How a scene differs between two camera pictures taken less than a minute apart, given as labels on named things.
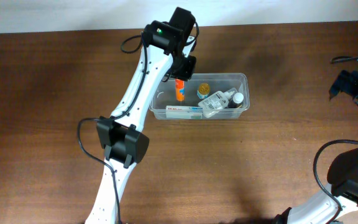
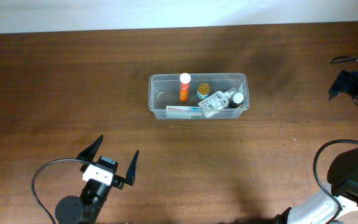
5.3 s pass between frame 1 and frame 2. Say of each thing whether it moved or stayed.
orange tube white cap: moved
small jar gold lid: stayed
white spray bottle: stayed
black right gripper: stayed
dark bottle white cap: stayed
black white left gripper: moved
